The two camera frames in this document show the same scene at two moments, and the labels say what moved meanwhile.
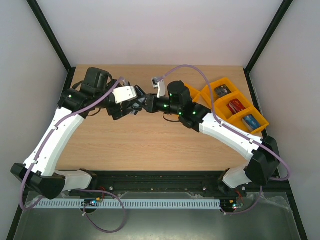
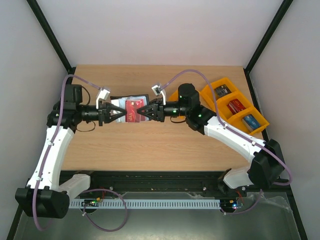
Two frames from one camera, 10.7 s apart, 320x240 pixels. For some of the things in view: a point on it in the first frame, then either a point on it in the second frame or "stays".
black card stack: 222,91 stays
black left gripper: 113,112 to 104,113
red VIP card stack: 235,106 stays
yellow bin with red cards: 231,105 stays
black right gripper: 151,103 to 161,110
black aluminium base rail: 156,181 stays
